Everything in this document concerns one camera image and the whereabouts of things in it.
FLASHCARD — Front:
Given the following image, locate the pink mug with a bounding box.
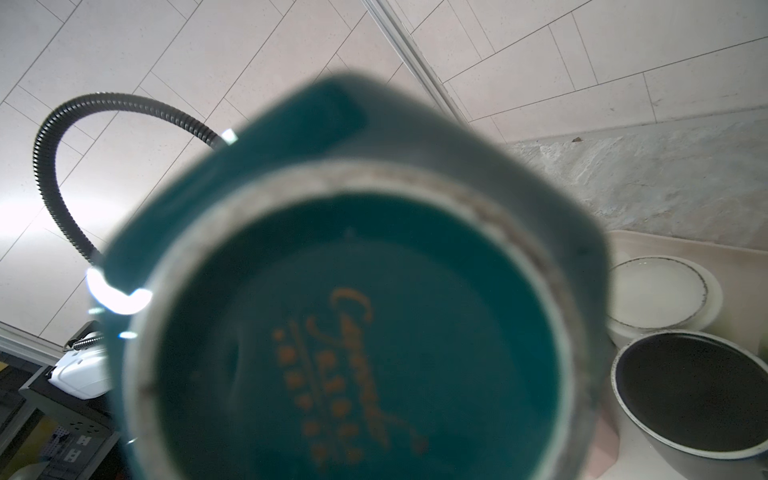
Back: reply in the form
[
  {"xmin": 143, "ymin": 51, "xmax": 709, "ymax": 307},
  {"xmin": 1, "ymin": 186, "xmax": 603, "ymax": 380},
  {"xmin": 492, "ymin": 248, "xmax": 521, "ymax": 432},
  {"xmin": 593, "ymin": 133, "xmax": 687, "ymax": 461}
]
[{"xmin": 580, "ymin": 411, "xmax": 620, "ymax": 480}]

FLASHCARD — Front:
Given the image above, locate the black mug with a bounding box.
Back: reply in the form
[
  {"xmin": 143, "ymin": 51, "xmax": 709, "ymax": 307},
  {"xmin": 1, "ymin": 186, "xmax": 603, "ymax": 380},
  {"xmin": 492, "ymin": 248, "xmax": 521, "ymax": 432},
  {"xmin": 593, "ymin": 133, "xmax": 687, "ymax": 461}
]
[{"xmin": 610, "ymin": 330, "xmax": 767, "ymax": 479}]

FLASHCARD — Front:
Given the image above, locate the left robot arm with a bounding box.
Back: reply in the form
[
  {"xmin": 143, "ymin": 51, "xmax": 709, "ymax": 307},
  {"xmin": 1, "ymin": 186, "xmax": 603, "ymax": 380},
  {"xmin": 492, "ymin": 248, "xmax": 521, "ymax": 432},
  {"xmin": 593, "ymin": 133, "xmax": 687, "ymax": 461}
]
[{"xmin": 47, "ymin": 321, "xmax": 112, "ymax": 400}]

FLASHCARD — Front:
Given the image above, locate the black corrugated cable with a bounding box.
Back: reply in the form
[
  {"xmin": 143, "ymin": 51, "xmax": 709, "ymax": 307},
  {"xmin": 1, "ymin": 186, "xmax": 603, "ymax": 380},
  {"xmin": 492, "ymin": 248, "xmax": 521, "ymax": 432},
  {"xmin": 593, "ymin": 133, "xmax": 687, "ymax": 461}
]
[{"xmin": 32, "ymin": 91, "xmax": 226, "ymax": 265}]

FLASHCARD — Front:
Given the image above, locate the white mug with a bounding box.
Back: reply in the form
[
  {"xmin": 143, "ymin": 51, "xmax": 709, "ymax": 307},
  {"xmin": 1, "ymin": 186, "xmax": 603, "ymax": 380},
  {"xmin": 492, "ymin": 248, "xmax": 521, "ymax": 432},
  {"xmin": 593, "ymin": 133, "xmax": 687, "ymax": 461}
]
[{"xmin": 606, "ymin": 256, "xmax": 733, "ymax": 348}]

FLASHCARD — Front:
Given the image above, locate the dark green mug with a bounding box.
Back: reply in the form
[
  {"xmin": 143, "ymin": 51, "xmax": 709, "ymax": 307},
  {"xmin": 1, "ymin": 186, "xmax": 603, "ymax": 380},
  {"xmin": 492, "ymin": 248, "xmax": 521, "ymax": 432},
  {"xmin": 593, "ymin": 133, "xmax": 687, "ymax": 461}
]
[{"xmin": 91, "ymin": 74, "xmax": 611, "ymax": 479}]

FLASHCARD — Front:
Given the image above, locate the beige plastic tray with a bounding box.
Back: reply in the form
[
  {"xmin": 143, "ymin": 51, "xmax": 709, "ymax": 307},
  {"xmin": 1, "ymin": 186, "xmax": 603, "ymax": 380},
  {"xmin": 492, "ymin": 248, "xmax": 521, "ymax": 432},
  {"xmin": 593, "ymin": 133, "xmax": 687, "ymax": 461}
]
[{"xmin": 602, "ymin": 230, "xmax": 767, "ymax": 479}]

